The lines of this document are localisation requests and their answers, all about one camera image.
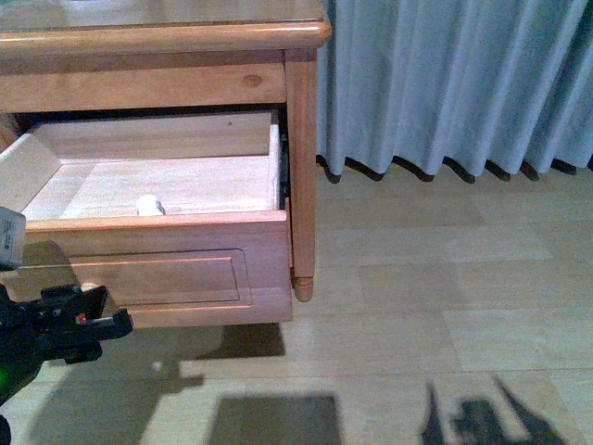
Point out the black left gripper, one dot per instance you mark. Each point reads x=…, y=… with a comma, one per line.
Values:
x=64, y=323

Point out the white medicine bottle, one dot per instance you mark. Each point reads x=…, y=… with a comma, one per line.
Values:
x=149, y=205

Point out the wooden drawer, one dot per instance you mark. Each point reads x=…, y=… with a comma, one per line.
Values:
x=220, y=254

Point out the wooden nightstand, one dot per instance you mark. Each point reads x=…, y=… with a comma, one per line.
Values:
x=105, y=55

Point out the grey curtain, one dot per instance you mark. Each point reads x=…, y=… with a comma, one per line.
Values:
x=477, y=82

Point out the grey camera box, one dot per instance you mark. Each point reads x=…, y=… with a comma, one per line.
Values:
x=13, y=227

